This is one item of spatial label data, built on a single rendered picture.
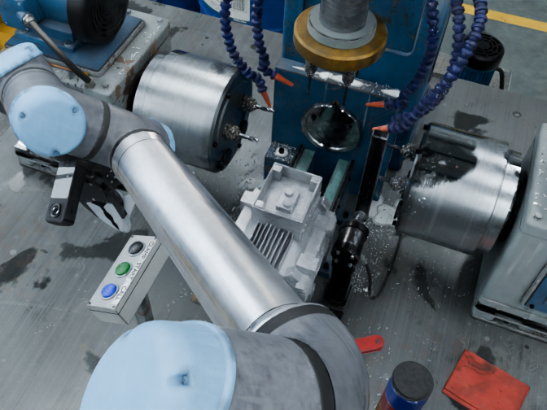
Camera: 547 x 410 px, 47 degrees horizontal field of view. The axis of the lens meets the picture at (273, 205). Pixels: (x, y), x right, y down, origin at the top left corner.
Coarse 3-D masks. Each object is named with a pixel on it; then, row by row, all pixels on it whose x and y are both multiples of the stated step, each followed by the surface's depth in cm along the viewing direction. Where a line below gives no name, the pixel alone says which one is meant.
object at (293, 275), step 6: (264, 180) 128; (258, 186) 128; (324, 198) 125; (318, 204) 125; (324, 204) 124; (330, 204) 126; (324, 210) 125; (288, 270) 115; (294, 270) 114; (288, 276) 114; (294, 276) 114; (300, 276) 115; (294, 282) 115
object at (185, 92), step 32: (160, 64) 137; (192, 64) 137; (224, 64) 139; (160, 96) 135; (192, 96) 133; (224, 96) 133; (192, 128) 134; (224, 128) 138; (192, 160) 140; (224, 160) 145
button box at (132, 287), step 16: (144, 240) 120; (128, 256) 118; (144, 256) 117; (160, 256) 120; (112, 272) 117; (128, 272) 115; (144, 272) 116; (128, 288) 112; (144, 288) 116; (96, 304) 112; (112, 304) 111; (128, 304) 112; (112, 320) 113; (128, 320) 112
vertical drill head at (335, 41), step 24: (336, 0) 110; (360, 0) 110; (312, 24) 117; (336, 24) 114; (360, 24) 115; (384, 24) 121; (312, 48) 115; (336, 48) 115; (360, 48) 116; (384, 48) 119; (312, 72) 123
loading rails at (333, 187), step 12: (300, 144) 156; (300, 156) 155; (312, 156) 155; (300, 168) 153; (312, 168) 159; (336, 168) 153; (348, 168) 152; (336, 180) 151; (348, 180) 152; (336, 192) 149; (336, 204) 145; (336, 216) 152; (348, 216) 157; (324, 264) 146; (324, 276) 147
